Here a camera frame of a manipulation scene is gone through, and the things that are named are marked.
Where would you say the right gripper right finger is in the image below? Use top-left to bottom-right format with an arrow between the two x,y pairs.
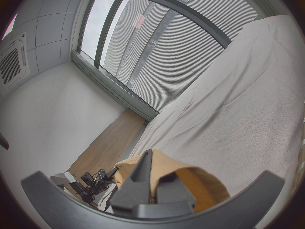
156,172 -> 197,212

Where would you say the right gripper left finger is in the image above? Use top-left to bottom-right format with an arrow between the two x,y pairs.
110,149 -> 153,215

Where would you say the tan garment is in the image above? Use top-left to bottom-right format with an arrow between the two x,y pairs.
114,149 -> 230,212

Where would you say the bed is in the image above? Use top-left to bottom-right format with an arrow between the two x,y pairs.
65,14 -> 305,212

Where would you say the window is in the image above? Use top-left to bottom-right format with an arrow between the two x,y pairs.
78,0 -> 259,113

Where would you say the ceiling air conditioner vent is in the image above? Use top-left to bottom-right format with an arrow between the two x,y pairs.
0,32 -> 31,93

